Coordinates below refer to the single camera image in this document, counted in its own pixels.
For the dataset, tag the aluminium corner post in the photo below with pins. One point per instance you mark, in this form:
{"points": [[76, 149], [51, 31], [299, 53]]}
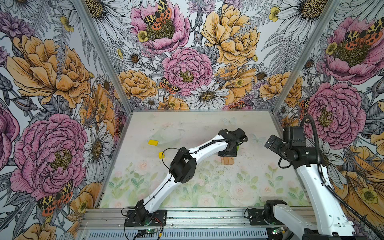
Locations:
{"points": [[323, 22], [94, 35]]}

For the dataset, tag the left aluminium corner post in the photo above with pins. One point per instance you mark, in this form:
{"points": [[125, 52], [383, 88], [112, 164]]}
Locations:
{"points": [[94, 35]]}

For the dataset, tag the pink wood block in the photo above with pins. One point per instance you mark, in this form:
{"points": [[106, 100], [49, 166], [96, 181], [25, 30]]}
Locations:
{"points": [[227, 158]]}

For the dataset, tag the natural wood block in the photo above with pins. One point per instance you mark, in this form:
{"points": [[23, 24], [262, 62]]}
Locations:
{"points": [[224, 162], [231, 161]]}

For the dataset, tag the right aluminium corner post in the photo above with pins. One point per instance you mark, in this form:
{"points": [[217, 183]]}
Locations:
{"points": [[323, 22]]}

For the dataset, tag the aluminium front rail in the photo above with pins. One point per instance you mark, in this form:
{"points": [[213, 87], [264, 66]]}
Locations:
{"points": [[187, 224]]}

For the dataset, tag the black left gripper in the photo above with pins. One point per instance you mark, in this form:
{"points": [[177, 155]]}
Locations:
{"points": [[233, 153]]}

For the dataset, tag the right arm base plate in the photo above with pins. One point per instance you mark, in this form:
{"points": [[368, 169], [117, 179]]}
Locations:
{"points": [[256, 217]]}

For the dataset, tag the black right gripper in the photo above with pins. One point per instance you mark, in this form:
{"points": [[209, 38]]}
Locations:
{"points": [[273, 147]]}

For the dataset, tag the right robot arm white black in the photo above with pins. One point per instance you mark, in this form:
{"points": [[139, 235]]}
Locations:
{"points": [[331, 221]]}

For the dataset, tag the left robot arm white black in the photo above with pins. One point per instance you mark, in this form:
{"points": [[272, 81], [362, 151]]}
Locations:
{"points": [[183, 167]]}

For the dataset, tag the yellow long wood block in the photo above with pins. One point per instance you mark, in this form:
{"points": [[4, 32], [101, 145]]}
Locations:
{"points": [[153, 142]]}

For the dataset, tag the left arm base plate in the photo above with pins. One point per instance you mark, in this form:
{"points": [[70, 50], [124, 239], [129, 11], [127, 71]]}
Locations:
{"points": [[142, 219]]}

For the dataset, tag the yellow small cube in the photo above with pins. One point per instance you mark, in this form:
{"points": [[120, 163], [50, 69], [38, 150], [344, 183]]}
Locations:
{"points": [[161, 155]]}

